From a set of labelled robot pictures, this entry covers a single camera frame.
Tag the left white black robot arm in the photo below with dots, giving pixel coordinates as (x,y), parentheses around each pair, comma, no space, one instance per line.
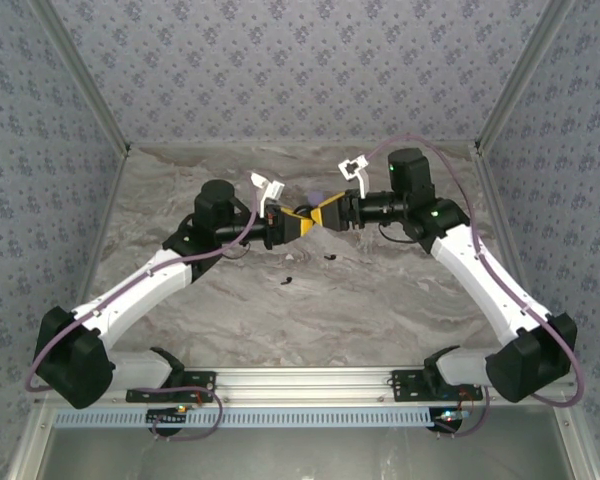
(130,295)

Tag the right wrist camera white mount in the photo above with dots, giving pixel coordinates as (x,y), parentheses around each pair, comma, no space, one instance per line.
(364,182)

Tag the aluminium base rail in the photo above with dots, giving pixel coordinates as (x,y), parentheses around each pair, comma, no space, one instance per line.
(305,385)

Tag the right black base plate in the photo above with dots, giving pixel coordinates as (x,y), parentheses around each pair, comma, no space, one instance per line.
(405,387)

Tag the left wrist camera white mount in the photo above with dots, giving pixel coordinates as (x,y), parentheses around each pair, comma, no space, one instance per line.
(267,190)

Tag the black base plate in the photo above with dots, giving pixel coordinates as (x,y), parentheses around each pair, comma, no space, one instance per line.
(405,387)
(209,391)

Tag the small black screw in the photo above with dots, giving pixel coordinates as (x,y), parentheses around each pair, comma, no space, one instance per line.
(286,280)

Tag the black electronics module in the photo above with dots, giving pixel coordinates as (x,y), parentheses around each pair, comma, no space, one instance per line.
(165,416)
(447,425)

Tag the aluminium table back rail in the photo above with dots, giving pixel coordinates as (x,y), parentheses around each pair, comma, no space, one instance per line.
(300,144)

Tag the right black electronics module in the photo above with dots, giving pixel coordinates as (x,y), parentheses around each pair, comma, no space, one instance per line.
(447,425)

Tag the left black electronics module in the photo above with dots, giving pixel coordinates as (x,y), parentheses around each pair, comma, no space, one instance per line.
(165,416)

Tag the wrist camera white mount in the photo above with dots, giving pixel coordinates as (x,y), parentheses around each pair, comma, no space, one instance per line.
(267,190)
(364,182)

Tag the aluminium lower frame post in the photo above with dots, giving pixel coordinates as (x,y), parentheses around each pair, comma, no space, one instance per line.
(575,445)
(30,445)

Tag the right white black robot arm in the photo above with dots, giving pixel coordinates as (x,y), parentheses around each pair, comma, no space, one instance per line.
(480,280)

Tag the aluminium table side rail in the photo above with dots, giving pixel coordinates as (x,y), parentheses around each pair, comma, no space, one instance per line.
(96,250)
(507,240)

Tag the purple earbud charging case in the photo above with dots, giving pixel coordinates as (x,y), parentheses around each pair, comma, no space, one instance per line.
(314,197)

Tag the aluminium frame post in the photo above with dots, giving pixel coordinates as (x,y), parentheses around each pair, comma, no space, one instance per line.
(30,445)
(575,445)
(521,75)
(82,75)

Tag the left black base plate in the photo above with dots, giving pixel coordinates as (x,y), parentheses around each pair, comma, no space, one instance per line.
(209,391)

